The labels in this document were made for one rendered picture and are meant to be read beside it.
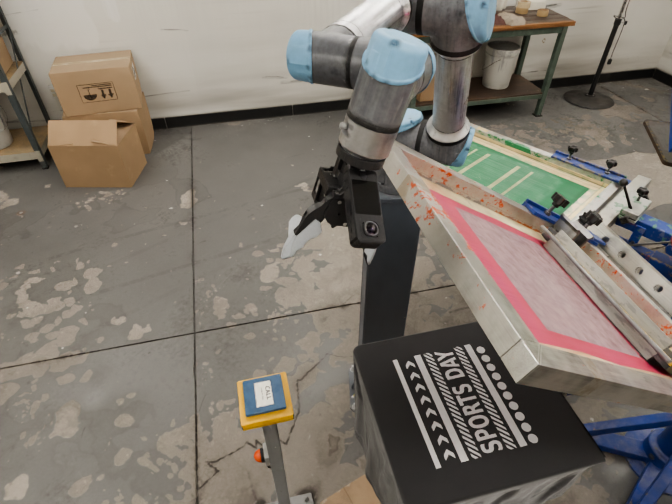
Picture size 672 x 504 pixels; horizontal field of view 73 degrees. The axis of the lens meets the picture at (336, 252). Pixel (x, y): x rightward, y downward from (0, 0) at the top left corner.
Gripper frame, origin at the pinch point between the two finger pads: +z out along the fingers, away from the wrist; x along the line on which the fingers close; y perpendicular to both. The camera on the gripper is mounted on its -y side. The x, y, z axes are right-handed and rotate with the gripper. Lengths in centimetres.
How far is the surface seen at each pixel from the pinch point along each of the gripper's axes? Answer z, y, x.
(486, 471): 42, -18, -46
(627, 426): 85, 9, -160
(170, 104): 140, 380, 23
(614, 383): -7.5, -29.2, -31.4
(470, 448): 43, -13, -45
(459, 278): -9.5, -12.2, -14.5
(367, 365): 47, 15, -29
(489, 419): 40, -7, -53
